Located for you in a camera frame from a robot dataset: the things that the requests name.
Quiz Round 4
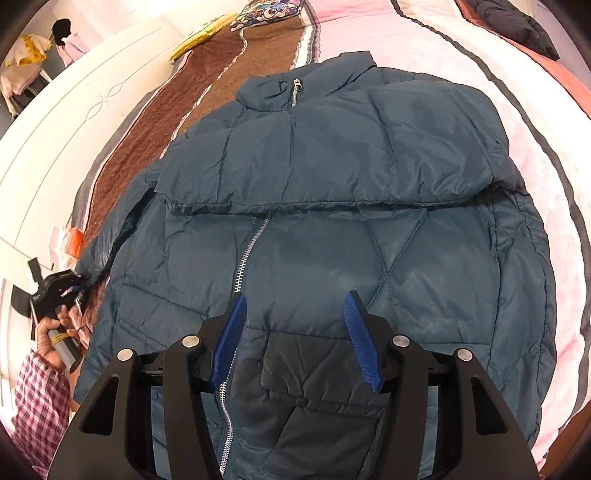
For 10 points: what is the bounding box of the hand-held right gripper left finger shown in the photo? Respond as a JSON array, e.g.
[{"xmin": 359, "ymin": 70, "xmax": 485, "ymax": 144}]
[{"xmin": 46, "ymin": 293, "xmax": 250, "ymax": 480}]

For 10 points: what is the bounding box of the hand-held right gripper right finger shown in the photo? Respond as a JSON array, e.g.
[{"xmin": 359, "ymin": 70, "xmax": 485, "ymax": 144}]
[{"xmin": 343, "ymin": 290, "xmax": 543, "ymax": 480}]

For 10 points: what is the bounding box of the teal puffer jacket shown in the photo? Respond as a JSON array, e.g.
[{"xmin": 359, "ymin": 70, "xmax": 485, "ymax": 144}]
[{"xmin": 74, "ymin": 52, "xmax": 558, "ymax": 480}]

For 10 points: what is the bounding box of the person's left forearm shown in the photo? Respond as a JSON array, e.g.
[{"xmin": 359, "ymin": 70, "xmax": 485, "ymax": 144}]
[{"xmin": 11, "ymin": 348, "xmax": 74, "ymax": 480}]

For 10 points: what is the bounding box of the person's left hand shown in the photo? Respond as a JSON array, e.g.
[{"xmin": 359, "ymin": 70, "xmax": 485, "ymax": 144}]
[{"xmin": 34, "ymin": 314, "xmax": 88, "ymax": 370}]

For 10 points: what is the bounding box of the orange packet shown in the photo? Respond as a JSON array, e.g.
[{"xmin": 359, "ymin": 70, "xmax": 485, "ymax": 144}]
[{"xmin": 64, "ymin": 227, "xmax": 85, "ymax": 258}]

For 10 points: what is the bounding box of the white bed headboard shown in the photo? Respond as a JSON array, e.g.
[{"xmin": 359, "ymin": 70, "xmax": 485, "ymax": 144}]
[{"xmin": 0, "ymin": 14, "xmax": 185, "ymax": 296}]

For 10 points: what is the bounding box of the cream and yellow cloth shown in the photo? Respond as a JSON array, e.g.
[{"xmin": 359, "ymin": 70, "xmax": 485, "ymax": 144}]
[{"xmin": 1, "ymin": 36, "xmax": 52, "ymax": 95}]

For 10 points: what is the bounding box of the pink hanging garment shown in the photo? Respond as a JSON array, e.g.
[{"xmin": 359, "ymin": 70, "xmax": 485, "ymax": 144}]
[{"xmin": 56, "ymin": 33, "xmax": 91, "ymax": 68}]

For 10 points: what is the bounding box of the striped brown pink blanket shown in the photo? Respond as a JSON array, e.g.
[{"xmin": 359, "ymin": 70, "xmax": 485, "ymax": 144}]
[{"xmin": 71, "ymin": 0, "xmax": 591, "ymax": 480}]

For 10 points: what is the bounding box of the cartoon printed pillow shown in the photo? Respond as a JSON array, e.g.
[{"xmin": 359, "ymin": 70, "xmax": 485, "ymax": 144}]
[{"xmin": 231, "ymin": 0, "xmax": 306, "ymax": 32}]

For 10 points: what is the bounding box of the black puffer jacket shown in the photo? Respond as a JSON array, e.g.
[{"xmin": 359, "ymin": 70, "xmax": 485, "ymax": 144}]
[{"xmin": 480, "ymin": 0, "xmax": 561, "ymax": 61}]

